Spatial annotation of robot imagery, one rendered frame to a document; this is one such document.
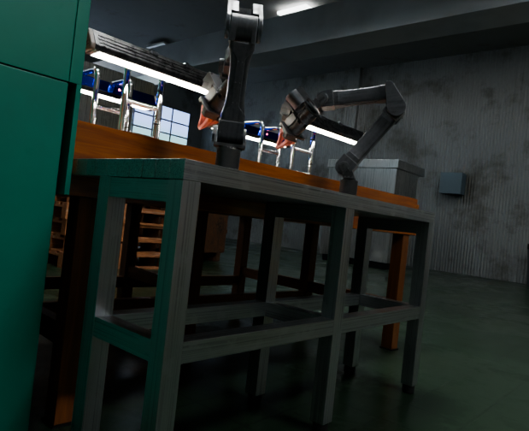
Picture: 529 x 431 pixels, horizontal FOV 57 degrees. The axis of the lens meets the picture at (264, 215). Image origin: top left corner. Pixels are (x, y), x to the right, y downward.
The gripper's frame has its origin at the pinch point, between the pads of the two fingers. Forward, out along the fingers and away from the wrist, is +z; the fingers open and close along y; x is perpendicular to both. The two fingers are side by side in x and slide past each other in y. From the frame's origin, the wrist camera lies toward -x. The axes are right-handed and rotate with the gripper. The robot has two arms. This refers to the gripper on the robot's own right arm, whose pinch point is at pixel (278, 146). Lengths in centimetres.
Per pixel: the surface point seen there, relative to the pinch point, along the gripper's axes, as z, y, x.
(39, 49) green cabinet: -12, 94, 6
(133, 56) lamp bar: 2, 53, -28
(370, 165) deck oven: 185, -569, -267
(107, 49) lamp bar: 2, 62, -28
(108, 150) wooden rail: 3, 73, 17
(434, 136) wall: 116, -764, -325
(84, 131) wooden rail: 1, 80, 15
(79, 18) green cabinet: -19, 87, -2
